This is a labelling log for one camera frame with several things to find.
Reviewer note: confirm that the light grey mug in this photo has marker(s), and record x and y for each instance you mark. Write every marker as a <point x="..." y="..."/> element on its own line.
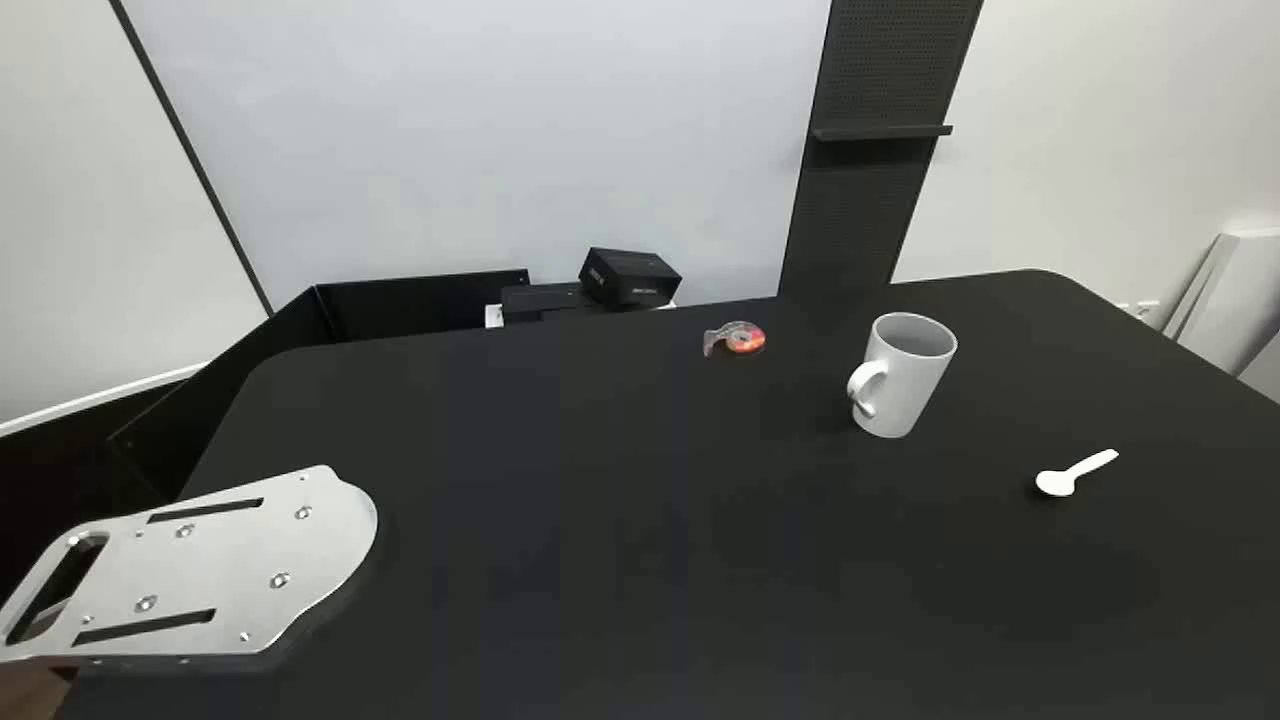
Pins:
<point x="902" y="395"/>

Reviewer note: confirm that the white plastic spoon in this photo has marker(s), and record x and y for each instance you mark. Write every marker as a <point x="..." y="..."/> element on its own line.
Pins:
<point x="1062" y="480"/>

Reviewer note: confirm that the small white block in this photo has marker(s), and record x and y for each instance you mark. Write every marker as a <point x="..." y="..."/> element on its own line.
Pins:
<point x="492" y="317"/>

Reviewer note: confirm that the black pillar with shelf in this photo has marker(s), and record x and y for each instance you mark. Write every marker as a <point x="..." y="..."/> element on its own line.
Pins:
<point x="866" y="202"/>

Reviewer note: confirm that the silver metal mounting plate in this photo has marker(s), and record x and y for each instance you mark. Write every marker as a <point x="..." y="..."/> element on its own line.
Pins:
<point x="200" y="572"/>

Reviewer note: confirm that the white board panel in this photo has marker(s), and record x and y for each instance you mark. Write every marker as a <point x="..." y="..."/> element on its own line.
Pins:
<point x="507" y="133"/>

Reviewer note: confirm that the small black box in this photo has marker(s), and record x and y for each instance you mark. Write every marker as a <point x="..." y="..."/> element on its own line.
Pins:
<point x="629" y="279"/>

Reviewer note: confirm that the orange tape roll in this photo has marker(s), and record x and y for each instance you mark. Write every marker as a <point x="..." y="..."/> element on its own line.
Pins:
<point x="740" y="343"/>

